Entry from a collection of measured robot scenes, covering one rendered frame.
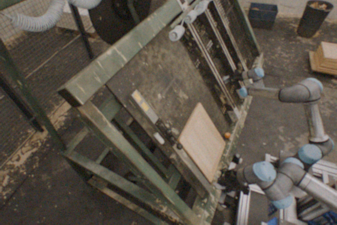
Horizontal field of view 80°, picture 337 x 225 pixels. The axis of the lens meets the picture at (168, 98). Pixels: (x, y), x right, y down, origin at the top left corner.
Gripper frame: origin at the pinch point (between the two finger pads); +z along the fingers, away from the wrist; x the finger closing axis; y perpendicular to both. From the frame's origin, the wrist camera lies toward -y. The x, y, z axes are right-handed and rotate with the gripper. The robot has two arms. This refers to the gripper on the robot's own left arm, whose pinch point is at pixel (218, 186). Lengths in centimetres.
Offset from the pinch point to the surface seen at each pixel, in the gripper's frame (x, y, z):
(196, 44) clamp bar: -88, 47, -2
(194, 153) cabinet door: -24.5, 7.2, 27.8
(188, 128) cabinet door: -34.4, 20.6, 20.1
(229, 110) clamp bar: -84, -14, 31
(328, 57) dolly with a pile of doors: -310, -160, 21
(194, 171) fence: -13.4, 2.5, 28.8
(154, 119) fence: -16.7, 46.4, 6.2
